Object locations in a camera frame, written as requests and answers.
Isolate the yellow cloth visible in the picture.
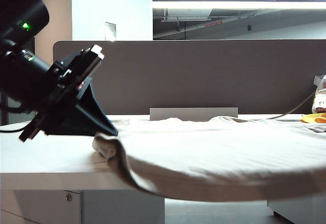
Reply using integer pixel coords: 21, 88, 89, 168
300, 112, 326, 125

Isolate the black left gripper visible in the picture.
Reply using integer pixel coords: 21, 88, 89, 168
19, 44, 119, 143

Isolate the white wall switch plate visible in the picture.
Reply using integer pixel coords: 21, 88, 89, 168
104, 21, 117, 41

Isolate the long ceiling light strip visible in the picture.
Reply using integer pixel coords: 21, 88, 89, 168
152, 1, 326, 10

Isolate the white drawer cabinet with lock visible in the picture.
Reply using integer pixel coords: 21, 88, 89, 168
0, 189, 165, 224

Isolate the white printed snack bag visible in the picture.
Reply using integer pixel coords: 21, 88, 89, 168
311, 74, 326, 115

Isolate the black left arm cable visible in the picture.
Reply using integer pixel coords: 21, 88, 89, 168
0, 101, 29, 133

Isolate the beige T-shirt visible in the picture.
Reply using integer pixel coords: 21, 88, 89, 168
91, 116, 326, 203

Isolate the grey cable box flap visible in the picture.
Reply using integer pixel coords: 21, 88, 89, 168
149, 107, 239, 121

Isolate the grey cable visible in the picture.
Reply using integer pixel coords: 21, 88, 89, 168
264, 93, 315, 120

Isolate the grey desk partition panel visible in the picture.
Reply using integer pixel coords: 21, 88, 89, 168
52, 40, 326, 115

